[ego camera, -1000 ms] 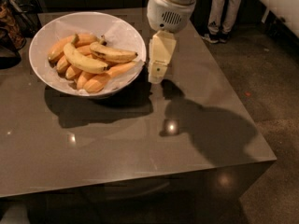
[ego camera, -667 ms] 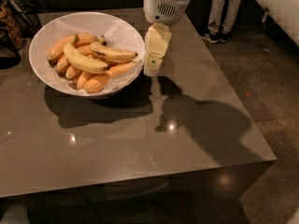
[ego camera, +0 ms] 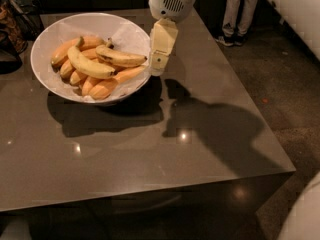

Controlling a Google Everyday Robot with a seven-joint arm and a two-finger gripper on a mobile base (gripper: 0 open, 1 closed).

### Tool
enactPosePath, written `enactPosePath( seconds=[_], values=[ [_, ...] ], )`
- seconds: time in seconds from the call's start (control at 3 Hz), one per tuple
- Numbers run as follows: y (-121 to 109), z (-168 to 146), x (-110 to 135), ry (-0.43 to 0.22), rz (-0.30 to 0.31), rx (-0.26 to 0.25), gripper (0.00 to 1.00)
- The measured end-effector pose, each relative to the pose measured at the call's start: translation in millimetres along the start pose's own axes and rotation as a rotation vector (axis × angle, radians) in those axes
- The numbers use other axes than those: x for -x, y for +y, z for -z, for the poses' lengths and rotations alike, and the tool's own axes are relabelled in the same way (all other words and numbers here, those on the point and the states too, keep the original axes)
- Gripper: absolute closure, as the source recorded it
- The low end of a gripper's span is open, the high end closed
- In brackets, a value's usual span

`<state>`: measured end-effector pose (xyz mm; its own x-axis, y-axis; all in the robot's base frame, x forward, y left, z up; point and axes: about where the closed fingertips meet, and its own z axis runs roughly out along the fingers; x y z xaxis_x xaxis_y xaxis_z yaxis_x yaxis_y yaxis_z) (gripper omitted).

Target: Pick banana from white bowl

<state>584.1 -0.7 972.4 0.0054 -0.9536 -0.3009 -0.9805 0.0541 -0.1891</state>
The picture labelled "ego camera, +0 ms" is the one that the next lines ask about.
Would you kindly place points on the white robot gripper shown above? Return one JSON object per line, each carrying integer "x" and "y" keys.
{"x": 171, "y": 4}

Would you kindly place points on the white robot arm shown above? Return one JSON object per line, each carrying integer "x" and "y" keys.
{"x": 283, "y": 79}

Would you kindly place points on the white paper bowl liner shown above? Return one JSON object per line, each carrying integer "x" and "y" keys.
{"x": 130, "y": 37}

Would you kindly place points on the white bowl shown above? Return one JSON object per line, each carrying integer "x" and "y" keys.
{"x": 50, "y": 77}

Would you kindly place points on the front curved yellow banana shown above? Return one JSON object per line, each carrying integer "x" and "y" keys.
{"x": 87, "y": 66}

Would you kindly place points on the orange banana bunch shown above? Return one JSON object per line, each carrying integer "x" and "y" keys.
{"x": 96, "y": 89}

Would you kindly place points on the person in beige trousers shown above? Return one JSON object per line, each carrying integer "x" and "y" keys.
{"x": 237, "y": 20}

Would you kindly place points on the patterned container at left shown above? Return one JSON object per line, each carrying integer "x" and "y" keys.
{"x": 9, "y": 24}

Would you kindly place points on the dark wire rack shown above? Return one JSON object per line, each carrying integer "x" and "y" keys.
{"x": 28, "y": 18}

